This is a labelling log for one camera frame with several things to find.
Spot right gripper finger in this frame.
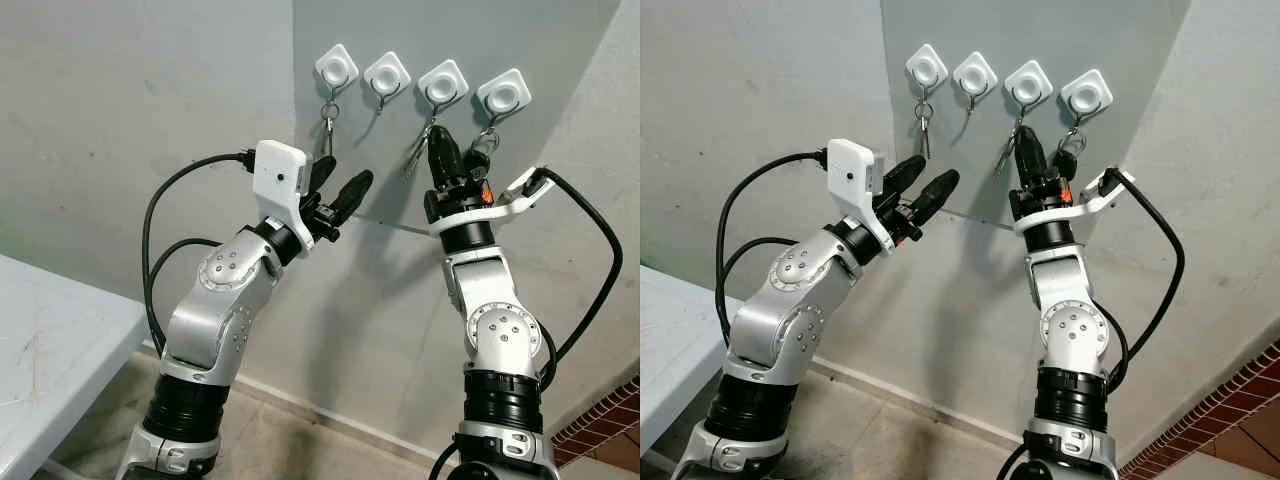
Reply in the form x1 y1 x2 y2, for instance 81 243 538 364
463 140 499 187
1051 143 1087 185
1014 127 1049 187
428 124 464 187

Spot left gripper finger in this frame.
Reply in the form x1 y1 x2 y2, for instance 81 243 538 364
329 169 375 225
880 154 927 202
307 155 339 198
905 167 962 227

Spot silver keys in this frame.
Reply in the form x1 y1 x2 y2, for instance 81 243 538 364
994 117 1028 178
404 115 442 182

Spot white square adhesive hook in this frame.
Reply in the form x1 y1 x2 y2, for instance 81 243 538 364
362 50 413 117
314 43 361 97
952 51 1000 114
476 68 533 127
1004 60 1056 117
417 59 471 117
905 43 950 99
1060 68 1115 127

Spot hanging silver key bunch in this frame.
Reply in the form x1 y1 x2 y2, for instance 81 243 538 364
914 95 936 161
320 92 341 158

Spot white folding plastic table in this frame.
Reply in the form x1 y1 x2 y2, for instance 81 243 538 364
0 253 152 480
640 264 747 457

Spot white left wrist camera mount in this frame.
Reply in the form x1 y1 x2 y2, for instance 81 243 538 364
825 137 897 257
249 140 314 252

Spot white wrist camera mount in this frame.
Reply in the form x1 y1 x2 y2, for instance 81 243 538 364
1012 167 1137 237
429 165 557 237
249 140 314 252
825 137 897 257

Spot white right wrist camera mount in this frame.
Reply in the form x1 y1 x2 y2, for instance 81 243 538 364
1012 167 1137 237
429 165 557 237

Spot grey wall panel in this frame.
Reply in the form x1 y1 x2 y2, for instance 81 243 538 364
293 0 624 239
880 0 1193 234

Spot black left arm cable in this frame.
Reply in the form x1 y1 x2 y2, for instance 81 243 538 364
140 150 257 358
714 149 832 348

